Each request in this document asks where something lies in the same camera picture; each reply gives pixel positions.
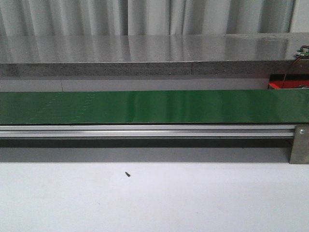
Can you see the green conveyor belt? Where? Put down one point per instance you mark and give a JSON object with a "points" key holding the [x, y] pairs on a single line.
{"points": [[155, 107]]}

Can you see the grey stone counter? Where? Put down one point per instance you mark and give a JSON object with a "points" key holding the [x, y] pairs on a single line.
{"points": [[212, 54]]}

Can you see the red bin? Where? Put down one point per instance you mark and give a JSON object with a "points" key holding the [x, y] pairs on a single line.
{"points": [[290, 81]]}

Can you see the small green circuit board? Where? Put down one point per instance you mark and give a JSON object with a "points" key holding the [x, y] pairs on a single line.
{"points": [[302, 52]]}

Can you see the grey curtain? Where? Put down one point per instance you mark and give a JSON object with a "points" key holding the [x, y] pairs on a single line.
{"points": [[143, 17]]}

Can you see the aluminium conveyor side rail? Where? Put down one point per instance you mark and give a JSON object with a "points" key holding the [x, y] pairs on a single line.
{"points": [[223, 130]]}

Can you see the metal conveyor support bracket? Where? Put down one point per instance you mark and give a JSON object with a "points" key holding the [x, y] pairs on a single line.
{"points": [[300, 148]]}

